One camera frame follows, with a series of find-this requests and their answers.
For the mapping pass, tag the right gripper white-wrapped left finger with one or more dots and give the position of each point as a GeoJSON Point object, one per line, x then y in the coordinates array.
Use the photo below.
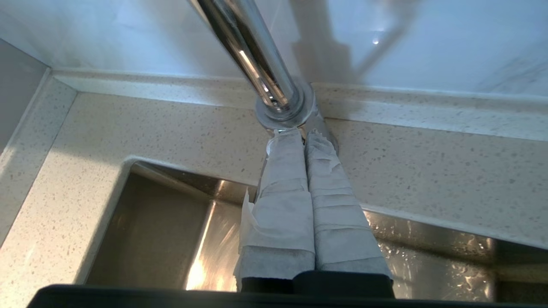
{"type": "Point", "coordinates": [282, 205]}

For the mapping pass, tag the chrome gooseneck faucet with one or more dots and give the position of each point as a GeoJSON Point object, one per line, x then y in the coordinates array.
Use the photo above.
{"type": "Point", "coordinates": [252, 51]}

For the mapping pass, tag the stainless steel sink basin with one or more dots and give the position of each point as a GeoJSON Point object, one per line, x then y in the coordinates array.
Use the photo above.
{"type": "Point", "coordinates": [162, 231]}

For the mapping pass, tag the right gripper white-wrapped right finger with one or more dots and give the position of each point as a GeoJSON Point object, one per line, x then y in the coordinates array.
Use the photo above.
{"type": "Point", "coordinates": [338, 222]}

